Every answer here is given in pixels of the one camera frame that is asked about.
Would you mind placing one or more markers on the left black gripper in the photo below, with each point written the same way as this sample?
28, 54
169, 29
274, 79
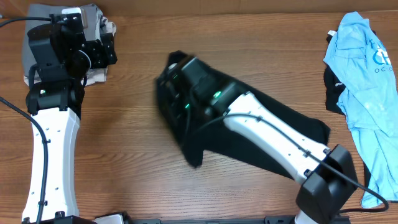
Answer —
107, 46

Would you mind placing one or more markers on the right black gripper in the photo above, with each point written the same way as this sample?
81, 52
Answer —
175, 116

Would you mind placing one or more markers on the black t-shirt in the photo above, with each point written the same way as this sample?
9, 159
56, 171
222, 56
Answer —
231, 118

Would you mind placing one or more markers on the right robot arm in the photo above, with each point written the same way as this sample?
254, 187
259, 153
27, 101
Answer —
327, 188

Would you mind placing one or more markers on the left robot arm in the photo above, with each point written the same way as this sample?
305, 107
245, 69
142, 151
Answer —
57, 81

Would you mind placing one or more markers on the folded beige garment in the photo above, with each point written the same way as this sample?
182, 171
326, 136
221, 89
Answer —
94, 75

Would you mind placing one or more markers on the folded grey trousers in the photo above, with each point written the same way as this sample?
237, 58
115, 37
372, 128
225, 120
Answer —
92, 15

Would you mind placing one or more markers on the black garment under blue shirt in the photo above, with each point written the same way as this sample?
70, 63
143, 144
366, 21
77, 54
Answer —
334, 87

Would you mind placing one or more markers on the light blue t-shirt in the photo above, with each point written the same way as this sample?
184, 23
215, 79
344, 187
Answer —
369, 101

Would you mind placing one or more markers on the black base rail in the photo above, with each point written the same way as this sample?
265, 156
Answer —
124, 218

